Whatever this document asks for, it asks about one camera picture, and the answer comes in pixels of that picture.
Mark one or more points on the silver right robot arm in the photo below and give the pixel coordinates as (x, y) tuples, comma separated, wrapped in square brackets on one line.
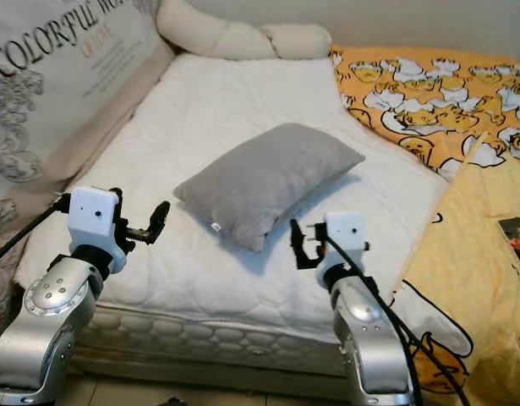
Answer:
[(369, 338)]

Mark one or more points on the white quilted mattress pad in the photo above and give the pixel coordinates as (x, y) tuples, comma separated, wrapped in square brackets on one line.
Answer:
[(251, 101)]

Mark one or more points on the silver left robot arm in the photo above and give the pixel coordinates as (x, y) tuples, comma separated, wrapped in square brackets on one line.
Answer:
[(48, 330)]

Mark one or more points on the grey pillow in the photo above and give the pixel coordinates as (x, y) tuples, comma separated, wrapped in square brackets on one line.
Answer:
[(268, 182)]

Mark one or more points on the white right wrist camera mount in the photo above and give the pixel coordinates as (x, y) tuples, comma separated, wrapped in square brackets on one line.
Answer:
[(348, 233)]

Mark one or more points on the cream bolster pillow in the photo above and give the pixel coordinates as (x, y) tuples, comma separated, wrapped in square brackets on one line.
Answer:
[(226, 38)]

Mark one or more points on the yellow cartoon print duvet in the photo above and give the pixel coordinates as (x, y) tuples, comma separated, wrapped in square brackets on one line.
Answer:
[(454, 254)]

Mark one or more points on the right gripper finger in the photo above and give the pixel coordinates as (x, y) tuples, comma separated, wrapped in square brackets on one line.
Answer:
[(298, 237)]

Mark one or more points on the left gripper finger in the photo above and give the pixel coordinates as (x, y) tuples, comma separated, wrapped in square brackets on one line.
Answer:
[(159, 222)]

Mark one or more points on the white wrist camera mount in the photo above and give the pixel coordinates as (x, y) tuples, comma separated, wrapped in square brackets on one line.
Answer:
[(95, 220), (348, 233)]

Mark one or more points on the red cover book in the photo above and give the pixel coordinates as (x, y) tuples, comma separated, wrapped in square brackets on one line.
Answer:
[(517, 241)]

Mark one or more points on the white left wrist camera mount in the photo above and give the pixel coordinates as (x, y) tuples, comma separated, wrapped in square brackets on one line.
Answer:
[(95, 220)]

